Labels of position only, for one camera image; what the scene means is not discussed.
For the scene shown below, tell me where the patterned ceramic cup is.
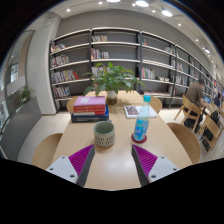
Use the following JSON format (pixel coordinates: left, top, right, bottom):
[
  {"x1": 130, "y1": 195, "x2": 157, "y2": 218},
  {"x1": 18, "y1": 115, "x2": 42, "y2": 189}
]
[{"x1": 93, "y1": 121, "x2": 115, "y2": 147}]

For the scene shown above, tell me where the small plant at window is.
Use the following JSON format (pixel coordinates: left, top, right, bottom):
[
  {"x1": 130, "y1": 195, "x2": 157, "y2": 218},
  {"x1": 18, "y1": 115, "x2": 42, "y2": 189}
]
[{"x1": 20, "y1": 86, "x2": 35, "y2": 104}]

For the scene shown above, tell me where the clear water bottle blue label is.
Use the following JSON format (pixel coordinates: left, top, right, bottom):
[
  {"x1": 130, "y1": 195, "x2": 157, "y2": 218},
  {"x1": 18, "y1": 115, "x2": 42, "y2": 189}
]
[{"x1": 133, "y1": 95, "x2": 151, "y2": 142}]

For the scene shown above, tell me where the wooden chair far right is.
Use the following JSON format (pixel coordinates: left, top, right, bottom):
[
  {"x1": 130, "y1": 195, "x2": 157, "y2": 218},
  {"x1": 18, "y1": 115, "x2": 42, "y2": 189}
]
[{"x1": 150, "y1": 96, "x2": 162, "y2": 113}]

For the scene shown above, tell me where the grey wall bookshelf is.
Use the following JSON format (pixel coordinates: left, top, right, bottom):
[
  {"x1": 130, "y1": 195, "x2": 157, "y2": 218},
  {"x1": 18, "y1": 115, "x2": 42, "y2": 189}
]
[{"x1": 49, "y1": 27, "x2": 214, "y2": 110}]

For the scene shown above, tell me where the red middle book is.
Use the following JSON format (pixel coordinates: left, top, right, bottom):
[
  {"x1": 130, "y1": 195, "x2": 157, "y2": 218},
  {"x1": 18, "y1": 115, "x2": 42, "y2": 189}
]
[{"x1": 73, "y1": 105, "x2": 105, "y2": 113}]

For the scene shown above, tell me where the pink top book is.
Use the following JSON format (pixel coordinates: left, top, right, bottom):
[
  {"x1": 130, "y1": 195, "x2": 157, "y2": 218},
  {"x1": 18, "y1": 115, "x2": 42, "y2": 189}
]
[{"x1": 74, "y1": 96, "x2": 105, "y2": 106}]

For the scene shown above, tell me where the wooden chair under person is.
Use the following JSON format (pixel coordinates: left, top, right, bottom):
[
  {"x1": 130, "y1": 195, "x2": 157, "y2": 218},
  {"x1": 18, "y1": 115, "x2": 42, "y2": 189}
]
[{"x1": 176, "y1": 96, "x2": 202, "y2": 131}]

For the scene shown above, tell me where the dark blue bottom book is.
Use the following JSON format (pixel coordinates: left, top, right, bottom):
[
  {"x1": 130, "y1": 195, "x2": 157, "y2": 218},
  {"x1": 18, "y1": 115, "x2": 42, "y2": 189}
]
[{"x1": 71, "y1": 105, "x2": 109, "y2": 123}]

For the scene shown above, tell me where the wooden chair near right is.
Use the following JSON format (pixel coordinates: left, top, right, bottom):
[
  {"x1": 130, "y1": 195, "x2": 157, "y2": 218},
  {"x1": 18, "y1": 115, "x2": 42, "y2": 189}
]
[{"x1": 168, "y1": 122, "x2": 201, "y2": 164}]

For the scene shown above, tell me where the open white magazine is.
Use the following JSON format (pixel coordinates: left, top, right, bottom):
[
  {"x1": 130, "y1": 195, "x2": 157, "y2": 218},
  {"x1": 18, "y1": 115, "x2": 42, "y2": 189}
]
[{"x1": 124, "y1": 106, "x2": 157, "y2": 119}]

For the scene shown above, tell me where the seated person brown shirt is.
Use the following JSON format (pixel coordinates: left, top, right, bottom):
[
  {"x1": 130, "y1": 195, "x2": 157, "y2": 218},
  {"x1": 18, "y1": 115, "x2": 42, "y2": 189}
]
[{"x1": 184, "y1": 78, "x2": 209, "y2": 131}]

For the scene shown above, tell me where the wooden chair near left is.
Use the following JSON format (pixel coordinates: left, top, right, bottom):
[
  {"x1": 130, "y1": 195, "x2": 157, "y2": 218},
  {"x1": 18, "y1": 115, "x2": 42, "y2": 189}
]
[{"x1": 32, "y1": 133, "x2": 62, "y2": 169}]

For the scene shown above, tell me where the wooden chair right foreground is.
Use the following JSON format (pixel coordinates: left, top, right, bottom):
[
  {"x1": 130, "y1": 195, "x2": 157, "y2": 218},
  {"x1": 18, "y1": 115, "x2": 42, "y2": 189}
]
[{"x1": 201, "y1": 116, "x2": 224, "y2": 152}]

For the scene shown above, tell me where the green potted plant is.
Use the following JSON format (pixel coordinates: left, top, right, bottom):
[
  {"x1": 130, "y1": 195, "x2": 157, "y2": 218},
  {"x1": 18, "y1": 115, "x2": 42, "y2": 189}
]
[{"x1": 83, "y1": 62, "x2": 143, "y2": 105}]

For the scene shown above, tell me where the wooden chair far left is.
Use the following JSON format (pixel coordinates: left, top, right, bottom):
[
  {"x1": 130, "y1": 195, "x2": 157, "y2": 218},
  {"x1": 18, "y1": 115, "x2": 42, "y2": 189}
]
[{"x1": 67, "y1": 96, "x2": 78, "y2": 114}]

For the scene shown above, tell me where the round red coaster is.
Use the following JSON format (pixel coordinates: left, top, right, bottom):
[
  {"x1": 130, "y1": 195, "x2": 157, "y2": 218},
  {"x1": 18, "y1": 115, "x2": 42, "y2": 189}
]
[{"x1": 131, "y1": 134, "x2": 147, "y2": 144}]

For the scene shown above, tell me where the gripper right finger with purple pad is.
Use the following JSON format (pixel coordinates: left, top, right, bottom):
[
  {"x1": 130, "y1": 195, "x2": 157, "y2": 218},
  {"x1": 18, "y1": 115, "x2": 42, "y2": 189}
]
[{"x1": 131, "y1": 145, "x2": 179, "y2": 186}]

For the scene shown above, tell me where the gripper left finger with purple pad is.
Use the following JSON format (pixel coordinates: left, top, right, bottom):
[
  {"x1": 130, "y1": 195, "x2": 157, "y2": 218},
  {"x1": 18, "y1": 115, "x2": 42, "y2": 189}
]
[{"x1": 47, "y1": 145, "x2": 95, "y2": 187}]

